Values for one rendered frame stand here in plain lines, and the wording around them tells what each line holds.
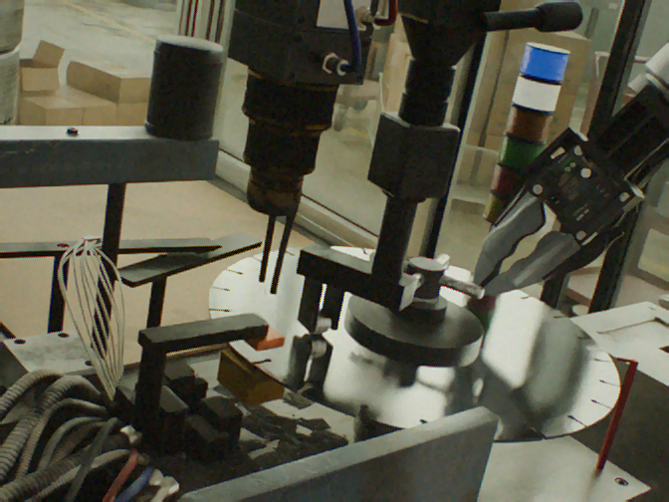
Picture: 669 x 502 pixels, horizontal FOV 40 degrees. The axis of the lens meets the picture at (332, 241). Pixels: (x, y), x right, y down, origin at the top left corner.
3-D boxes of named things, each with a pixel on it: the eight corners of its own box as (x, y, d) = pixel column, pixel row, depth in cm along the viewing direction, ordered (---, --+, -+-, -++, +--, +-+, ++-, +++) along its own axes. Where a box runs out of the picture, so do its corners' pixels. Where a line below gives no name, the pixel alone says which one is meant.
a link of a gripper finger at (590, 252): (516, 251, 75) (595, 177, 73) (520, 250, 77) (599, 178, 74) (555, 294, 74) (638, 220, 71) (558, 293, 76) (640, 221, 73)
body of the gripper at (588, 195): (508, 178, 70) (630, 61, 66) (532, 183, 77) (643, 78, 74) (577, 253, 68) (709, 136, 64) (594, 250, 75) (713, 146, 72)
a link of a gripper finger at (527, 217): (434, 265, 74) (519, 185, 71) (456, 263, 79) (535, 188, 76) (460, 295, 73) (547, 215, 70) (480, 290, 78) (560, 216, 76)
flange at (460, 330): (480, 371, 69) (489, 341, 68) (335, 336, 70) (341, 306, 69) (481, 315, 79) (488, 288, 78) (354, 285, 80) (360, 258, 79)
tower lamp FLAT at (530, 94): (529, 101, 100) (537, 74, 99) (562, 113, 96) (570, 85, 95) (503, 101, 97) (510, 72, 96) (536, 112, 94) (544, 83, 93)
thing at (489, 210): (500, 212, 104) (507, 187, 103) (531, 226, 101) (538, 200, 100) (474, 214, 101) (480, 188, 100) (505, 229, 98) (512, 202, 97)
